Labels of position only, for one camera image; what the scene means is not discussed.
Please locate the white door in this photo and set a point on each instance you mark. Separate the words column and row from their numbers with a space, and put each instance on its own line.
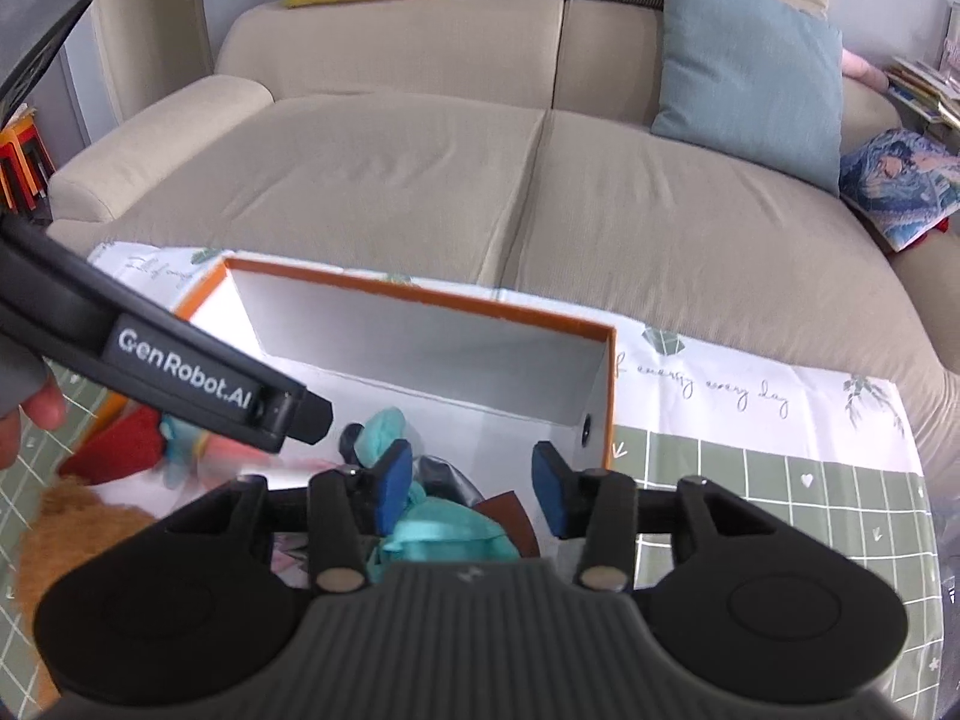
column 150, row 22

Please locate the person's left hand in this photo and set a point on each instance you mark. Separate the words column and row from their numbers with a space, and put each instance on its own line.
column 41, row 409

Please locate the stack of books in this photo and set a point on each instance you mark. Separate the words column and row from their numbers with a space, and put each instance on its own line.
column 926, row 86

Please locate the green checked tablecloth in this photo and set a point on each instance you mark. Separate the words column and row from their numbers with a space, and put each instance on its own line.
column 787, row 510

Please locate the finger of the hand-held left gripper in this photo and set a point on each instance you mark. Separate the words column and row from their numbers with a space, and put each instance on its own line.
column 180, row 371

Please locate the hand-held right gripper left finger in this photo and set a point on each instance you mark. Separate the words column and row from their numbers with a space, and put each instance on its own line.
column 394, row 481

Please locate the red knitted pouch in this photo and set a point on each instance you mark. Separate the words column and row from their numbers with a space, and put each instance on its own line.
column 112, row 450

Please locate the pink soft item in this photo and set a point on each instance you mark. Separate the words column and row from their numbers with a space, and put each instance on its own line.
column 862, row 67

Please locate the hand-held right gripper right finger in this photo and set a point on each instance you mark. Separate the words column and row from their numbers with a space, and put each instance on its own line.
column 547, row 493

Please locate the red stacked stools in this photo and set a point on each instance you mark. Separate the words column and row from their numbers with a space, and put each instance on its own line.
column 22, row 161

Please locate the brown teddy bear teal sweater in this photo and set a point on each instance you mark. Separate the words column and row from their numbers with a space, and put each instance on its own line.
column 67, row 540

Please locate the grey shiny cloth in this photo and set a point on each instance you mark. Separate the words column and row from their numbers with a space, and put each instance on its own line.
column 450, row 480

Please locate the beige sofa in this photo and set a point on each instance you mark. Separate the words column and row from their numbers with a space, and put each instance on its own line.
column 390, row 165

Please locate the teal cushion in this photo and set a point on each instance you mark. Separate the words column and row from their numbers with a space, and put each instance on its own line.
column 750, row 75

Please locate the orange cardboard box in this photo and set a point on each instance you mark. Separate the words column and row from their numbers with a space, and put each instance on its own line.
column 420, row 345

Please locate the brown leather piece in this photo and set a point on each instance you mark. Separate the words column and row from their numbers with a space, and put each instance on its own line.
column 514, row 517

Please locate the blue printed cushion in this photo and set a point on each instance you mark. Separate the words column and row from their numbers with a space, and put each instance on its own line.
column 900, row 180

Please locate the teal plush pouch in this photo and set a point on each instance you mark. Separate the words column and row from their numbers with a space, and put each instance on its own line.
column 442, row 532

